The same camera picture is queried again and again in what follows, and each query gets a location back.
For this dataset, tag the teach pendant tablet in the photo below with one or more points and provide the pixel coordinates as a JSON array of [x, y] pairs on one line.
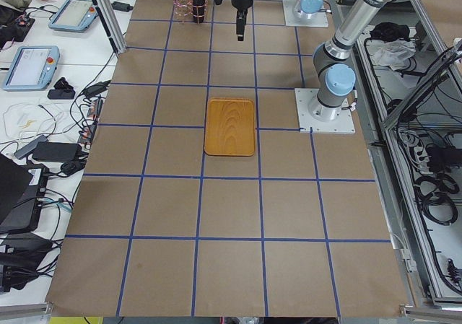
[[32, 68], [73, 16]]

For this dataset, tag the aluminium frame post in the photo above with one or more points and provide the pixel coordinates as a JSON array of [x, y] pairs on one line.
[[110, 25]]

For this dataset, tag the near teach pendant tablet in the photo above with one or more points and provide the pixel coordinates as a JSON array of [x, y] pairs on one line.
[[32, 68]]

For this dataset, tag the black laptop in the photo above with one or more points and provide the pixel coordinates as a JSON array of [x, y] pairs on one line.
[[22, 187]]

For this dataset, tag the dark wine bottle in basket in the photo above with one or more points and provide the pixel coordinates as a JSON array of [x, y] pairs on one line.
[[199, 10]]

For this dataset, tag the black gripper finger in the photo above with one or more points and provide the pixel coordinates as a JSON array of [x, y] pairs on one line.
[[241, 17]]

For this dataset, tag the black power adapter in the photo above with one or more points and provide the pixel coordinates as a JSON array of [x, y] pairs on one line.
[[121, 6]]

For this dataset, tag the black power brick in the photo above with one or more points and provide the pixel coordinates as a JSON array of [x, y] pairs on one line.
[[56, 152]]

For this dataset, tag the far teach pendant tablet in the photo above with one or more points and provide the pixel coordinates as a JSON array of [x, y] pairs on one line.
[[73, 16]]

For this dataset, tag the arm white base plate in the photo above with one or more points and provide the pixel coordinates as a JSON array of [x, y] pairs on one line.
[[313, 117], [313, 14]]

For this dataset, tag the wooden serving tray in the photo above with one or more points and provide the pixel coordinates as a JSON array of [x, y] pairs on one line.
[[230, 127]]

